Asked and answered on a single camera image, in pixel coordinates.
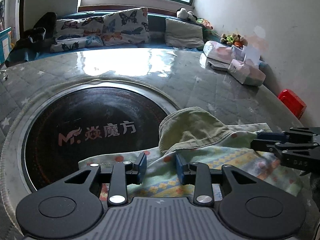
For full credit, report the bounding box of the clear plastic storage box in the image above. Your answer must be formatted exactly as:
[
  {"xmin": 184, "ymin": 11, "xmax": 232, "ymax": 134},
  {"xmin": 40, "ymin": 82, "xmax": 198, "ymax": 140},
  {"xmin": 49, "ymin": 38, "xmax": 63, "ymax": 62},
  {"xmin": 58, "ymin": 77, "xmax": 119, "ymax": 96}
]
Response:
[{"xmin": 231, "ymin": 44, "xmax": 269, "ymax": 68}]

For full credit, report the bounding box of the red box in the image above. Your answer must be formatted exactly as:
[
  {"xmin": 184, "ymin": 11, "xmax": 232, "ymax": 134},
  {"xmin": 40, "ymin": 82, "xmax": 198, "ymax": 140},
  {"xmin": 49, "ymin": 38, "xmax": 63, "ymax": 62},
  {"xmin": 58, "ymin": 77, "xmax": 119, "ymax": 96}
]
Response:
[{"xmin": 278, "ymin": 89, "xmax": 307, "ymax": 120}]

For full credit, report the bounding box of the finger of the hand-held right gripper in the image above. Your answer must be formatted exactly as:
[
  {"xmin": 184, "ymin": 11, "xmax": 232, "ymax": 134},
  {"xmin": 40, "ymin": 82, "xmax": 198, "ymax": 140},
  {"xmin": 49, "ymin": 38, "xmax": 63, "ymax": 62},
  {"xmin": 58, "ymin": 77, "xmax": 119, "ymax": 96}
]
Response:
[
  {"xmin": 257, "ymin": 127, "xmax": 320, "ymax": 143},
  {"xmin": 250, "ymin": 139, "xmax": 320, "ymax": 159}
]

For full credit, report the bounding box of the brown plush monkey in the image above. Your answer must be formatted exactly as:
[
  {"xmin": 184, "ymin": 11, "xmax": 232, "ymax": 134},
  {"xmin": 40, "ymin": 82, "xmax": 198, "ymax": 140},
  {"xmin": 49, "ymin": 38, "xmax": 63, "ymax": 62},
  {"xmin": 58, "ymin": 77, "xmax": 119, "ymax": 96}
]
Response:
[{"xmin": 232, "ymin": 33, "xmax": 245, "ymax": 47}]

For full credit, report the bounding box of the open white green tissue pack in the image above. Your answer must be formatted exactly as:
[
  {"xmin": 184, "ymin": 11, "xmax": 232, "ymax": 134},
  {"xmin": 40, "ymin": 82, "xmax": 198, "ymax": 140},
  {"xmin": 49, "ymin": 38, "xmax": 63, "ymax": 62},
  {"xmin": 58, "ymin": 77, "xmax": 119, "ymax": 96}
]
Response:
[{"xmin": 227, "ymin": 45, "xmax": 266, "ymax": 87}]

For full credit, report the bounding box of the black jacket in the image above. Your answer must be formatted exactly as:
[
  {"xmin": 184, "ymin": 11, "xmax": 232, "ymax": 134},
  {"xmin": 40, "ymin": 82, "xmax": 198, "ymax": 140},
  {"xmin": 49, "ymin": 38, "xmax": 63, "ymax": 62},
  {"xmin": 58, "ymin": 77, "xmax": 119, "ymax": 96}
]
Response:
[{"xmin": 5, "ymin": 12, "xmax": 57, "ymax": 65}]

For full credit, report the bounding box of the pastel patterned child's jacket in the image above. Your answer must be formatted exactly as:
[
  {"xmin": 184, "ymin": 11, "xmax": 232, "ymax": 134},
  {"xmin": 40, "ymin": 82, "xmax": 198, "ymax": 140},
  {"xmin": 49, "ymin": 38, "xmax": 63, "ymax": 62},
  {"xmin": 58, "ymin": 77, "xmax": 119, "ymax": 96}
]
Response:
[{"xmin": 78, "ymin": 107, "xmax": 304, "ymax": 203}]

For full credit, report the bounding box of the large butterfly print pillow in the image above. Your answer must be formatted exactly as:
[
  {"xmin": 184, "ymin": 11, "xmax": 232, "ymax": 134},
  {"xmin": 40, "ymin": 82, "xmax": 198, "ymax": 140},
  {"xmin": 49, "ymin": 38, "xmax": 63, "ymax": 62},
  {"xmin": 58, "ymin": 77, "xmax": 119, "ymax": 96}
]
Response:
[{"xmin": 102, "ymin": 7, "xmax": 150, "ymax": 46}]

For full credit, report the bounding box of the round black cooktop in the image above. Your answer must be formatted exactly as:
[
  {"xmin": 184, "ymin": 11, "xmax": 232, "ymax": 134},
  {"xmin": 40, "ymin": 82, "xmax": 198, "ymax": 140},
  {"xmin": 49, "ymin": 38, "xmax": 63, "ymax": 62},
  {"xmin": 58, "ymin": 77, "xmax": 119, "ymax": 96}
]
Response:
[{"xmin": 21, "ymin": 83, "xmax": 182, "ymax": 193}]

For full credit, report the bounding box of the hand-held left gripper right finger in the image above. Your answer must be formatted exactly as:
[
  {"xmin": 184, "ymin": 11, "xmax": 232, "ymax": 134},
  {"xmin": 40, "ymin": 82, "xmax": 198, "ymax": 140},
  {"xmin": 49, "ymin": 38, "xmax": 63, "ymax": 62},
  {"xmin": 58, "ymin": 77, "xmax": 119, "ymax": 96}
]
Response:
[{"xmin": 174, "ymin": 152, "xmax": 261, "ymax": 207}]

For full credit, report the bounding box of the grey pillow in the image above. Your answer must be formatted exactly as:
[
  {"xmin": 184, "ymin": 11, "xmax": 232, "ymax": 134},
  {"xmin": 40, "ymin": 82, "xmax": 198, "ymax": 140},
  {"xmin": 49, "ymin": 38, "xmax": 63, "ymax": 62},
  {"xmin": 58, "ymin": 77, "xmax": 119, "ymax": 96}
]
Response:
[{"xmin": 164, "ymin": 18, "xmax": 205, "ymax": 49}]

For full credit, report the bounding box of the pink green plush toy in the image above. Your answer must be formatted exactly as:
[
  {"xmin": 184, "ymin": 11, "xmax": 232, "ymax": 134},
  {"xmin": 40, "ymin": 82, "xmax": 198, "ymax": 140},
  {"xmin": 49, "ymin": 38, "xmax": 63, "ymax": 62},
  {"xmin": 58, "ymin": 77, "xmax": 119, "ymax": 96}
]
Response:
[{"xmin": 196, "ymin": 17, "xmax": 213, "ymax": 30}]

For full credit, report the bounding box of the wooden bench rail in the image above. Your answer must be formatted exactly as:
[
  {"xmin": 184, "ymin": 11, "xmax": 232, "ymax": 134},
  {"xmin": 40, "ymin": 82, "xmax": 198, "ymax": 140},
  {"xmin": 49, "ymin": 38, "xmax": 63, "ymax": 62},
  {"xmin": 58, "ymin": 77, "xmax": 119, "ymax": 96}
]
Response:
[{"xmin": 77, "ymin": 5, "xmax": 180, "ymax": 15}]

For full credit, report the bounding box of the blue cabinet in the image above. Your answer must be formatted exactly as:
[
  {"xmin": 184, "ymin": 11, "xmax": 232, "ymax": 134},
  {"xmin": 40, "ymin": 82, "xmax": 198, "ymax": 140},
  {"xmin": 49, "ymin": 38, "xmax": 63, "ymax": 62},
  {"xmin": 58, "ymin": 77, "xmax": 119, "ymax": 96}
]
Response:
[{"xmin": 0, "ymin": 27, "xmax": 13, "ymax": 64}]

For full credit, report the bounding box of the pink white tissue pack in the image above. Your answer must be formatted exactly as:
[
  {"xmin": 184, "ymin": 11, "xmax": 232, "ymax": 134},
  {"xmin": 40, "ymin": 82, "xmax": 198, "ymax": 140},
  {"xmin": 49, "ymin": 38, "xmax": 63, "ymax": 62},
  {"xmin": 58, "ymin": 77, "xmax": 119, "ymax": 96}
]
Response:
[{"xmin": 203, "ymin": 41, "xmax": 237, "ymax": 64}]

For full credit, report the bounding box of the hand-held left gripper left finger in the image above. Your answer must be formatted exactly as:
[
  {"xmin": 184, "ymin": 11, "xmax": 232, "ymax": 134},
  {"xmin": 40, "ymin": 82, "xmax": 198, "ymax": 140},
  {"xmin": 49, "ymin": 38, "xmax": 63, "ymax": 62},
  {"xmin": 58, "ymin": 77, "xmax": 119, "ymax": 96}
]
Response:
[{"xmin": 64, "ymin": 152, "xmax": 148, "ymax": 207}]

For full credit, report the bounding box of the flat white box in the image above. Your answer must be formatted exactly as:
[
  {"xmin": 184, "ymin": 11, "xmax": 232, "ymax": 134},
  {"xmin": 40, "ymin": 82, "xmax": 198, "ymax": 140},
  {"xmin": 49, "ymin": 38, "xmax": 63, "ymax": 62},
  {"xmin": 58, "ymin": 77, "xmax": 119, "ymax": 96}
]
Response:
[{"xmin": 207, "ymin": 60, "xmax": 230, "ymax": 71}]

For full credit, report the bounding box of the panda plush toy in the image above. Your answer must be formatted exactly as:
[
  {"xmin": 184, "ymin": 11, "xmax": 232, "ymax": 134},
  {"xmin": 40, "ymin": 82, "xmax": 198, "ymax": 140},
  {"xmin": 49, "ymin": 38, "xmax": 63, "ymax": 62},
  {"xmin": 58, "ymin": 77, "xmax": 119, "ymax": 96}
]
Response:
[{"xmin": 176, "ymin": 7, "xmax": 198, "ymax": 22}]

